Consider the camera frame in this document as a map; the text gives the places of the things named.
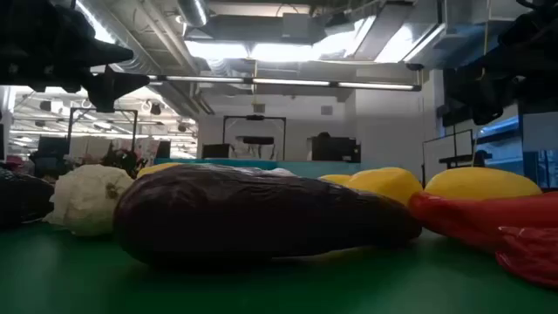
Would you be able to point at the thin black frame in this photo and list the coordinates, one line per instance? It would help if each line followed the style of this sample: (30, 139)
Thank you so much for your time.
(453, 136)

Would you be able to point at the corrugated silver duct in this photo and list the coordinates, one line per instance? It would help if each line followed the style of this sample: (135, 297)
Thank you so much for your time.
(126, 30)

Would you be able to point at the black desk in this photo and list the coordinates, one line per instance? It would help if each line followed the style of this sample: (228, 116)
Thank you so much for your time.
(462, 159)

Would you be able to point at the long ceiling light bar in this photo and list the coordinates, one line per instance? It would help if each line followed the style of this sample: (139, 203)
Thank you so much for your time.
(287, 82)

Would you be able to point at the red glossy pepper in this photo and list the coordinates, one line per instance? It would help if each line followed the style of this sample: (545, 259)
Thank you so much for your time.
(471, 218)

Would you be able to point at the white cauliflower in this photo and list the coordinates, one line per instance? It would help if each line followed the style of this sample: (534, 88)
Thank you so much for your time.
(87, 200)

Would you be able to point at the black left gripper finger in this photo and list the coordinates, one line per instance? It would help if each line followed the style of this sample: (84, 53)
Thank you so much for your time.
(104, 53)
(113, 85)

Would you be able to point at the black frame stand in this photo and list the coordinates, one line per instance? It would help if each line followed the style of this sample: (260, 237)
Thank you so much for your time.
(102, 110)
(255, 118)

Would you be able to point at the person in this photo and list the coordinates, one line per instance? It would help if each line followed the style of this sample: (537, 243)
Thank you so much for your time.
(481, 158)

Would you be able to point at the yellow round produce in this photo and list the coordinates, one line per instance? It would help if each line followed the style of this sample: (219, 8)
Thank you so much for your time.
(388, 183)
(335, 178)
(157, 168)
(481, 183)

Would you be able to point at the large black monitor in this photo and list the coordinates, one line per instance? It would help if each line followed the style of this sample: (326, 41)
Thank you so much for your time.
(335, 149)

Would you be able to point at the narrow black monitor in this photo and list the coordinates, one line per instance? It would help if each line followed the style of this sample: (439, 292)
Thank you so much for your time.
(164, 149)

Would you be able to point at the dark textured produce item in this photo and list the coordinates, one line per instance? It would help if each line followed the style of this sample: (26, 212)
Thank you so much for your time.
(22, 198)

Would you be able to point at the round silver duct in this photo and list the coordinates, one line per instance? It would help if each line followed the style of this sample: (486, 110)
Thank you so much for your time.
(194, 11)

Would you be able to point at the dark purple eggplant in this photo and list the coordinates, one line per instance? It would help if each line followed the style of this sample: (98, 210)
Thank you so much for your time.
(261, 213)

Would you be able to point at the small black monitor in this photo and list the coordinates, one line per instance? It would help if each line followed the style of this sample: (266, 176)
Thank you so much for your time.
(215, 151)

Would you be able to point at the red crinkled produce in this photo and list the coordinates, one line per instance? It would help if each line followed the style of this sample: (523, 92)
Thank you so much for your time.
(532, 255)

